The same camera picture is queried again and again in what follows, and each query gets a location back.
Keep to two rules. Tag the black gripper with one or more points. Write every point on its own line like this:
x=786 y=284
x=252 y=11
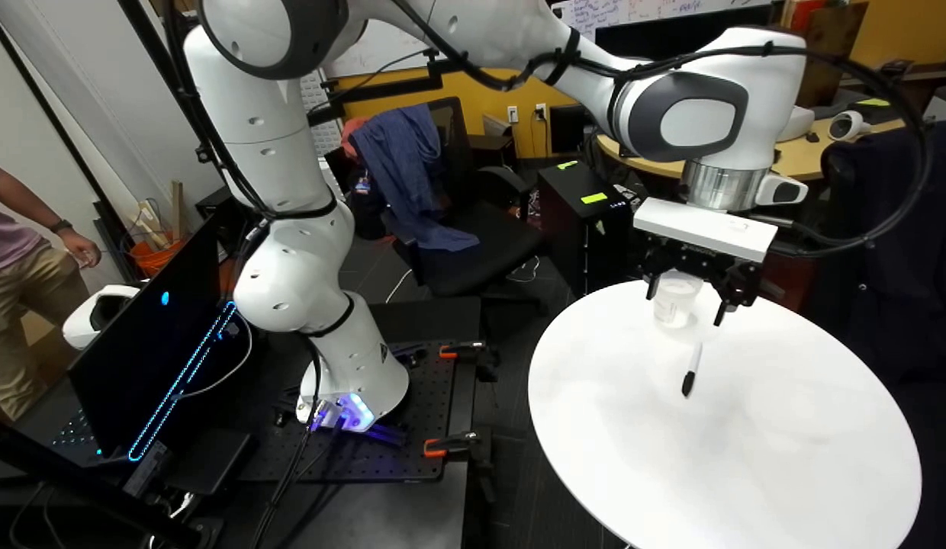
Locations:
x=736 y=282

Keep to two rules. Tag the clear plastic cup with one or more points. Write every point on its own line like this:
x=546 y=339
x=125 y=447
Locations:
x=675 y=301

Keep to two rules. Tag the black laptop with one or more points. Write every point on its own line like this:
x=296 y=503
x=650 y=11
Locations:
x=174 y=335

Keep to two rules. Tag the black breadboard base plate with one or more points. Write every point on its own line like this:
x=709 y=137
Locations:
x=387 y=451

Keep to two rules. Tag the black and white marker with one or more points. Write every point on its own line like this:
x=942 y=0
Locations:
x=689 y=382

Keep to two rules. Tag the black office chair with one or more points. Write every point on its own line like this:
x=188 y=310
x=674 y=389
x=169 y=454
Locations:
x=481 y=198

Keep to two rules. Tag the person in khaki pants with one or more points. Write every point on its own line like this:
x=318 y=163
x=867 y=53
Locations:
x=40 y=269

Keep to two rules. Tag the black computer tower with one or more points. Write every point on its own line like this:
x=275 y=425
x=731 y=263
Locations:
x=586 y=227

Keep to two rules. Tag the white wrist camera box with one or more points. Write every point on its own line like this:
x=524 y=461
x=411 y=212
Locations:
x=712 y=228

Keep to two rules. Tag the blue jacket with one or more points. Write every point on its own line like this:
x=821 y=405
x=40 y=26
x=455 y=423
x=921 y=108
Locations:
x=400 y=149

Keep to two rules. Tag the round white table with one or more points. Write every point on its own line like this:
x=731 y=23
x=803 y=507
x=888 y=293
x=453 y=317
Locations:
x=786 y=444

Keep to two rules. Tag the orange black clamp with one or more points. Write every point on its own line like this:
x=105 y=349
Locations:
x=453 y=352
x=461 y=447

